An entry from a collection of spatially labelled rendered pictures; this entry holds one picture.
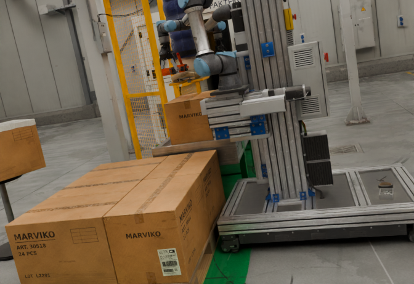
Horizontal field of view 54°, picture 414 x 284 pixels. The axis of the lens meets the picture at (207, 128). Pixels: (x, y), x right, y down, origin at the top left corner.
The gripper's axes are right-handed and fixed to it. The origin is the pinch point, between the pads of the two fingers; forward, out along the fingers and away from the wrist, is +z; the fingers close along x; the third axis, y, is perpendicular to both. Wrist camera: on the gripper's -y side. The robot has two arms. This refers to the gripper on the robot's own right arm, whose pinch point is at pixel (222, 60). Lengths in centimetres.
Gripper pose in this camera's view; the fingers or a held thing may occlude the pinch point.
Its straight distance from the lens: 377.3
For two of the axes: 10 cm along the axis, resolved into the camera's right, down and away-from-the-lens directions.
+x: 9.7, -1.4, -2.0
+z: 1.7, 9.7, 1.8
